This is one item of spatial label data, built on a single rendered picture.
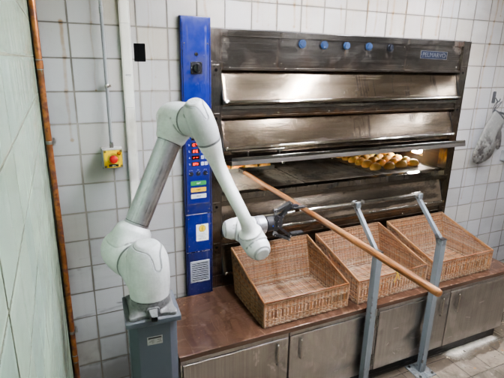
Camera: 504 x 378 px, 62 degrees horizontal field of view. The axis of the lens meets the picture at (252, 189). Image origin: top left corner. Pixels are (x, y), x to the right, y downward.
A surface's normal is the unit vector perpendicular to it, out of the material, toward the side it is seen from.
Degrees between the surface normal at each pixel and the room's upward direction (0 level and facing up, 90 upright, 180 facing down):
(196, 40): 90
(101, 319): 90
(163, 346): 90
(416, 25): 90
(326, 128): 70
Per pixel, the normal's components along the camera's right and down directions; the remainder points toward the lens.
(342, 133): 0.40, -0.07
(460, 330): 0.41, 0.28
